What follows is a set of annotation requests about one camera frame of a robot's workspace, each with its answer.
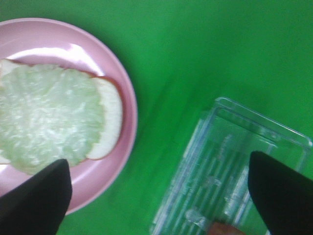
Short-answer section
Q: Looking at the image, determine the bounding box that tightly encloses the bread slice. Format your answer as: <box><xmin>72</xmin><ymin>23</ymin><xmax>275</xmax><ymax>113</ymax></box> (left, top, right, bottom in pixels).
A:
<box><xmin>0</xmin><ymin>58</ymin><xmax>124</xmax><ymax>165</ymax></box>

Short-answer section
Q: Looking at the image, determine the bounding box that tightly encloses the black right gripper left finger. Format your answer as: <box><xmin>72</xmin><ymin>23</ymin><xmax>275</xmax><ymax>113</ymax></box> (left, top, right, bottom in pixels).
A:
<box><xmin>0</xmin><ymin>159</ymin><xmax>72</xmax><ymax>235</ymax></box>

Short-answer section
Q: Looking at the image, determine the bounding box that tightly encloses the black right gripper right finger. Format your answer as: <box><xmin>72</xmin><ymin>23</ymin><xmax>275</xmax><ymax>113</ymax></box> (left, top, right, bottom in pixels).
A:
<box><xmin>248</xmin><ymin>151</ymin><xmax>313</xmax><ymax>235</ymax></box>

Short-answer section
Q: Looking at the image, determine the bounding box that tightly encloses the bacon strip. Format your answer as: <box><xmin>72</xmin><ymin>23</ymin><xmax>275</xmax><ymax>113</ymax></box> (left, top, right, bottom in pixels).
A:
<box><xmin>207</xmin><ymin>222</ymin><xmax>245</xmax><ymax>235</ymax></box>

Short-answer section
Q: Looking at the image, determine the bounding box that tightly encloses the green lettuce leaf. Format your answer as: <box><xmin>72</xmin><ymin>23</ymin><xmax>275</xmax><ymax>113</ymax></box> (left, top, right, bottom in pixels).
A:
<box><xmin>0</xmin><ymin>64</ymin><xmax>106</xmax><ymax>176</ymax></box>

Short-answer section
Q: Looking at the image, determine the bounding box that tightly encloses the right clear plastic tray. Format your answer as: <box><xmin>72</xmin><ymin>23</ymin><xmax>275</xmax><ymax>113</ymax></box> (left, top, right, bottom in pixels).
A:
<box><xmin>149</xmin><ymin>97</ymin><xmax>313</xmax><ymax>235</ymax></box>

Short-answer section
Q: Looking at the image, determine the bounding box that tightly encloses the green tablecloth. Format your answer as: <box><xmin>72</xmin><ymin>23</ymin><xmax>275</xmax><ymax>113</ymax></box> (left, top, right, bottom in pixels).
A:
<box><xmin>0</xmin><ymin>0</ymin><xmax>313</xmax><ymax>235</ymax></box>

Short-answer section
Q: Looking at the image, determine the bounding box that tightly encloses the pink round plate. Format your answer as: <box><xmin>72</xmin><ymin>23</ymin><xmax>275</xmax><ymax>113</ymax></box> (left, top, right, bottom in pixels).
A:
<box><xmin>0</xmin><ymin>18</ymin><xmax>138</xmax><ymax>216</ymax></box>

